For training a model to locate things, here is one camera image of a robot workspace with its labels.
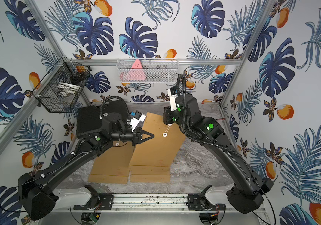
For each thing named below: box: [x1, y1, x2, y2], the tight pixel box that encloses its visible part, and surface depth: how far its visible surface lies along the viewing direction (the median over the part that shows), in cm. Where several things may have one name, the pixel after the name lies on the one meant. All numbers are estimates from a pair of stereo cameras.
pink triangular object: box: [119, 59, 146, 81], surface depth 92 cm
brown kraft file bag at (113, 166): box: [87, 141, 136, 185], surface depth 83 cm
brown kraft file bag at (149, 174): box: [129, 165, 171, 183], surface depth 84 cm
